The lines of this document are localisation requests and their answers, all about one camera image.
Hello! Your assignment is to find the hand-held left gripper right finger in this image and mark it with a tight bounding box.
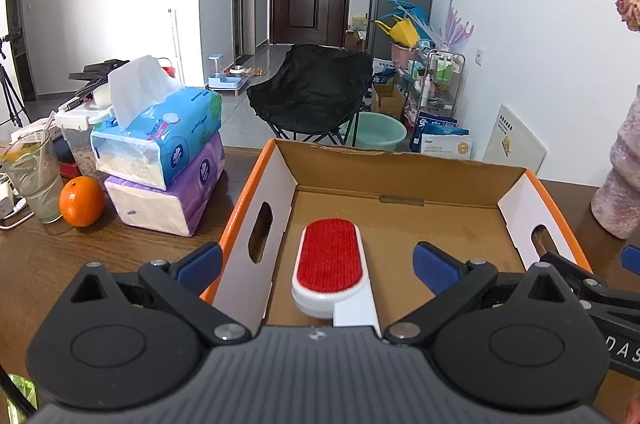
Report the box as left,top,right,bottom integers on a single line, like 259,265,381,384
382,241,581,347

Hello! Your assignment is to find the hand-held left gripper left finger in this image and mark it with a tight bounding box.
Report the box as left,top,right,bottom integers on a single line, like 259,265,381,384
69,242,252,347

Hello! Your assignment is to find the orange cardboard box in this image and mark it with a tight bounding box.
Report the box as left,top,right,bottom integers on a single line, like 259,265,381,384
200,138,596,340

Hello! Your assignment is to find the red and white lint brush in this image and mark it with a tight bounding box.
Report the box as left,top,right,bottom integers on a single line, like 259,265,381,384
291,219,383,329

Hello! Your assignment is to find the purple tissue pack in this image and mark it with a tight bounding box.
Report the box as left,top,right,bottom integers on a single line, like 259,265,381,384
104,131,227,237

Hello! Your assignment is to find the pink textured vase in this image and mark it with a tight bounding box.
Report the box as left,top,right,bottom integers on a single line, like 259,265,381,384
591,84,640,240

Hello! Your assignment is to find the white litter bag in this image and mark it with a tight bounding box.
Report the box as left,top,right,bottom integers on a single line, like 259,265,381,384
419,131,475,161

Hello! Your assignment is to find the orange fruit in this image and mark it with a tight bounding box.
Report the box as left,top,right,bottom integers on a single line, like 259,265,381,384
59,177,106,228

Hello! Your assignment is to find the blue tissue pack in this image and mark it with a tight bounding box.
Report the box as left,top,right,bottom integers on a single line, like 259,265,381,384
90,55,223,191

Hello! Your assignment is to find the blue litter bag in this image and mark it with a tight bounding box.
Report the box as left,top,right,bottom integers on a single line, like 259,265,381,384
410,111,458,152

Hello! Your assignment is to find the green plastic basin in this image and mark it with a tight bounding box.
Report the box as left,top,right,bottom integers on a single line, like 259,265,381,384
352,111,408,152

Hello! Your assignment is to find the white leaning board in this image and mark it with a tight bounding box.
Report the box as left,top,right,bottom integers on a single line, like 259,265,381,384
482,104,548,179

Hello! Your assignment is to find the small brown cardboard box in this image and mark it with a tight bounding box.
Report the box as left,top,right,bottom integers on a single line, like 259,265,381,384
371,84,406,120

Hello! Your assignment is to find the blue pet water feeder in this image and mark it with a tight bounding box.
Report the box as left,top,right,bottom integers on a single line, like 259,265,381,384
207,54,249,97

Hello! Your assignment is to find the glass of drink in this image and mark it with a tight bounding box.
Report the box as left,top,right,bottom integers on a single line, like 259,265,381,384
0,139,65,225

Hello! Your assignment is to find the white lidded container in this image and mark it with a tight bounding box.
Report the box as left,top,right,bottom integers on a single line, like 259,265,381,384
54,101,121,180

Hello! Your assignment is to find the metal storage rack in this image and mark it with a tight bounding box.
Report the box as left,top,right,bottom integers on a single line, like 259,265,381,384
402,50,467,125

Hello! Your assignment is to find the black folding chair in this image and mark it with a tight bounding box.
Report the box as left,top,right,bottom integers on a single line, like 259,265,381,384
246,44,373,147

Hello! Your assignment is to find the white pole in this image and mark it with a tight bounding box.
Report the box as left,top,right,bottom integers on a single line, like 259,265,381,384
167,8,186,85

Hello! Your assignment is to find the black folded device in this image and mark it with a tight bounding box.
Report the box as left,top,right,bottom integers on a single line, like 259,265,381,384
69,59,132,105

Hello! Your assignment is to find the pink bucket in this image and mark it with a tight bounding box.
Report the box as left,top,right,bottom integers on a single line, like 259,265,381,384
390,41,418,70

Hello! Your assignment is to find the yellow watering can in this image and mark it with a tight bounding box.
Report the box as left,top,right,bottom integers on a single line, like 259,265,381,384
375,16,421,47

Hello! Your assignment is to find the pale purple clothes hanger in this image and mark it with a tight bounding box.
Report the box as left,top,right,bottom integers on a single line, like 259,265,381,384
430,0,475,55

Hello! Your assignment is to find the black tripod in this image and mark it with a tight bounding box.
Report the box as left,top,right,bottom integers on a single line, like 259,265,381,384
0,31,26,127

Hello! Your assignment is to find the blue dustpan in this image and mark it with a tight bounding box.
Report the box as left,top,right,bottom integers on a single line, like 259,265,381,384
387,0,431,40

